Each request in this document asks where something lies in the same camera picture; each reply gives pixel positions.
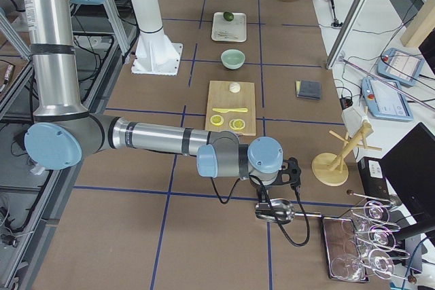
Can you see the grey folded cloth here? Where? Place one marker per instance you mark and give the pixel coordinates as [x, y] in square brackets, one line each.
[308, 89]

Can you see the white bear serving tray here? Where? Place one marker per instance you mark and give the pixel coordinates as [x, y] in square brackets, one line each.
[229, 31]

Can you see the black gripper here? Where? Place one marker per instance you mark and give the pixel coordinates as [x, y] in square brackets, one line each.
[263, 193]

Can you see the bamboo cutting board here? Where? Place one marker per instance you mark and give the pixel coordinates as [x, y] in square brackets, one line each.
[231, 106]

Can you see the aluminium frame post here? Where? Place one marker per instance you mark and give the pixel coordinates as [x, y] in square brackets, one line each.
[345, 31]

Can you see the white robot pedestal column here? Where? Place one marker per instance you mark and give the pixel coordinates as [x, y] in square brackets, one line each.
[155, 54]

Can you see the black monitor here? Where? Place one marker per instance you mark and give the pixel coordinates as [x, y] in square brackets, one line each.
[409, 168]

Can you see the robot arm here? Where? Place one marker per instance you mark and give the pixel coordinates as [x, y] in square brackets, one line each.
[65, 132]

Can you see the lemon slice stack near handle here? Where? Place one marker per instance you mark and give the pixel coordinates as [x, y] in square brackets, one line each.
[216, 120]

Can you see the wooden mug tree stand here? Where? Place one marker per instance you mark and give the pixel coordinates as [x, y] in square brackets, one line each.
[330, 168]

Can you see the wire wine glass rack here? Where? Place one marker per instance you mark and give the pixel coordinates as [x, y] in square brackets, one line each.
[375, 235]

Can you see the far teach pendant tablet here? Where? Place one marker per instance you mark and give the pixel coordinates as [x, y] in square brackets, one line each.
[400, 66]

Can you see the dark glass tray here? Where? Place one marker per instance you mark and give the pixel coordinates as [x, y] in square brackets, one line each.
[342, 255]

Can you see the near teach pendant tablet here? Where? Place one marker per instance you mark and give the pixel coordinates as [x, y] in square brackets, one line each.
[383, 102]

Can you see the teach pendant tablet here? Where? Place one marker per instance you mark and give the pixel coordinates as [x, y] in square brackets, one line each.
[400, 66]
[383, 102]

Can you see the single lemon slice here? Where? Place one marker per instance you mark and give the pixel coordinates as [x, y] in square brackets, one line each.
[237, 124]

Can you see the green ceramic bowl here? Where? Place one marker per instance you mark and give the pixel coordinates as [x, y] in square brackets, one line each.
[232, 59]

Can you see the yellow plastic knife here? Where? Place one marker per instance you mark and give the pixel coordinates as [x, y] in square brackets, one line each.
[230, 110]

